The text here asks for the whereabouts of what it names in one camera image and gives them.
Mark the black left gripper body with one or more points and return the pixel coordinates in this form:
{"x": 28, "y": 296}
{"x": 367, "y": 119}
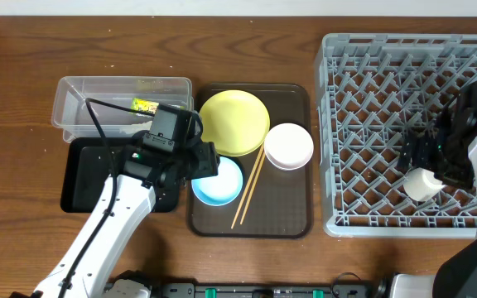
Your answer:
{"x": 197, "y": 163}

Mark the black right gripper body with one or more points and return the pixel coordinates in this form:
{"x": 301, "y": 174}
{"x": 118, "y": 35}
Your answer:
{"x": 429, "y": 153}

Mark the white green cup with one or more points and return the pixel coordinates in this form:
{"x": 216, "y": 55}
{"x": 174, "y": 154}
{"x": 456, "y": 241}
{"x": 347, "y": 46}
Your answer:
{"x": 421, "y": 184}

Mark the light blue bowl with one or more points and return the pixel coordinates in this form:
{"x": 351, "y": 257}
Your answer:
{"x": 221, "y": 189}

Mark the green orange snack wrapper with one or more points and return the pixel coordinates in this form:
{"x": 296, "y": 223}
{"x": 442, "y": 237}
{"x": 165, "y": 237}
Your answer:
{"x": 143, "y": 107}

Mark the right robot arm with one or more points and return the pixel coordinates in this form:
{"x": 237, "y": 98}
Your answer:
{"x": 457, "y": 277}

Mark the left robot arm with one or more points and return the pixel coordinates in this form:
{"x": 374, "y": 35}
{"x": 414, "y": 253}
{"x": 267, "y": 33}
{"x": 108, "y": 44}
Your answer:
{"x": 170, "y": 152}

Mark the grey plastic dishwasher rack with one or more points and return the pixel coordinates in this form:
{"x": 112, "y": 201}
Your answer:
{"x": 371, "y": 90}

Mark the yellow plate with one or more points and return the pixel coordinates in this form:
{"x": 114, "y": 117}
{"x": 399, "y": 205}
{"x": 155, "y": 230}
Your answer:
{"x": 236, "y": 121}

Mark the wooden chopstick right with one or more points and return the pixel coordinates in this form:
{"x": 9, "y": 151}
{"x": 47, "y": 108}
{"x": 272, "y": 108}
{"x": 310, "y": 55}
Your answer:
{"x": 252, "y": 189}

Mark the wooden chopstick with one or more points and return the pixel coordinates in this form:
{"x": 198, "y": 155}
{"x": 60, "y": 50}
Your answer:
{"x": 248, "y": 184}
{"x": 252, "y": 189}

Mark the wooden chopstick left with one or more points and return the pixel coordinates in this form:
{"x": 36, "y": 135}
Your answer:
{"x": 248, "y": 184}

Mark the dark brown serving tray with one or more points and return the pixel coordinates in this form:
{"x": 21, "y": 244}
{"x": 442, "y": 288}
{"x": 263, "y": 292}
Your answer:
{"x": 281, "y": 205}

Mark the pink bowl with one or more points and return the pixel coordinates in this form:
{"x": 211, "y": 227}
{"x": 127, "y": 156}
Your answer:
{"x": 288, "y": 146}

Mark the black tray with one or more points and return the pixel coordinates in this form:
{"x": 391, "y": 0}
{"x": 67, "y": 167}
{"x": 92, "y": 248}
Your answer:
{"x": 86, "y": 170}

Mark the clear plastic bin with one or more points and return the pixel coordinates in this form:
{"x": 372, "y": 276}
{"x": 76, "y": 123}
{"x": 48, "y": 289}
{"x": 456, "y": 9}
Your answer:
{"x": 72, "y": 117}

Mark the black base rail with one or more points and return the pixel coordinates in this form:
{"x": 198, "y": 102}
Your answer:
{"x": 263, "y": 291}

